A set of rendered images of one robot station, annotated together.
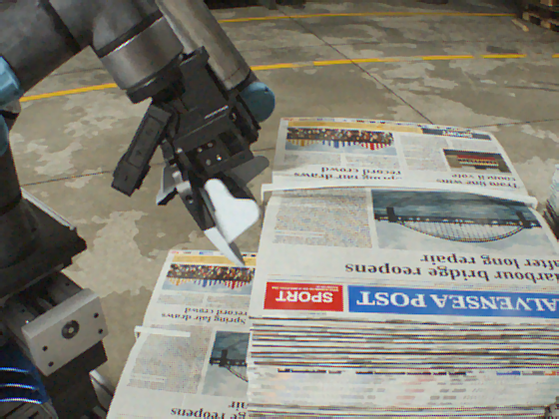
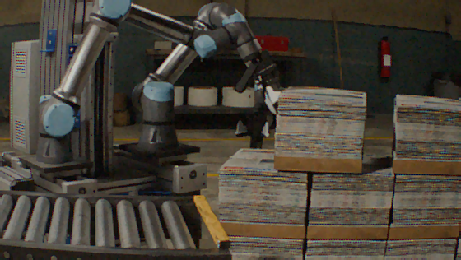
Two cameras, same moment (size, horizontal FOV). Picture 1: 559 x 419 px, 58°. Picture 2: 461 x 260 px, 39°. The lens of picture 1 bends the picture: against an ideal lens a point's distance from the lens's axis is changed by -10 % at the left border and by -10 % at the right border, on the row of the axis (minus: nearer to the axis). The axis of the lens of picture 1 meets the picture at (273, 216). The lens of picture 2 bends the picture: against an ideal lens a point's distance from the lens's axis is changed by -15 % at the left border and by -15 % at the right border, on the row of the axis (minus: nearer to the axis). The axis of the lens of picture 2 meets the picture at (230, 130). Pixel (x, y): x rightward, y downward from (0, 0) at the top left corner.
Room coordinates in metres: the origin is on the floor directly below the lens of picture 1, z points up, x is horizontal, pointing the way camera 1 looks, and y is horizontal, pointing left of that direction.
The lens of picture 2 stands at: (-1.98, -0.08, 1.31)
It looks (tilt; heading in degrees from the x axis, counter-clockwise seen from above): 9 degrees down; 6
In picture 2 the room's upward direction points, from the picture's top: 1 degrees clockwise
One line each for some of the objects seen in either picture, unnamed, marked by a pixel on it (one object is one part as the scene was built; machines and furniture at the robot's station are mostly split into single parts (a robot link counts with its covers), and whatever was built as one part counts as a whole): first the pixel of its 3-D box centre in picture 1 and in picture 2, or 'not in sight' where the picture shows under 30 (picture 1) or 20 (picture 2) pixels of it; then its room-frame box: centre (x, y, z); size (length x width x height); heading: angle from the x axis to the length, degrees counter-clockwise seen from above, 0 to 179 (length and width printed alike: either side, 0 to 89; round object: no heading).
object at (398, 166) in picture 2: not in sight; (426, 157); (0.46, -0.53, 0.86); 0.38 x 0.29 x 0.04; 174
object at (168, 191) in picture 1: (168, 181); (239, 128); (0.82, 0.18, 0.88); 0.09 x 0.03 x 0.06; 149
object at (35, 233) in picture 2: not in sight; (38, 225); (-0.33, 0.61, 0.77); 0.47 x 0.05 x 0.05; 16
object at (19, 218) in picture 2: not in sight; (17, 223); (-0.35, 0.67, 0.77); 0.47 x 0.05 x 0.05; 16
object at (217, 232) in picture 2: not in sight; (211, 219); (-0.21, 0.15, 0.81); 0.43 x 0.03 x 0.02; 16
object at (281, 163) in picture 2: not in sight; (320, 160); (0.37, -0.12, 0.86); 0.29 x 0.16 x 0.04; 86
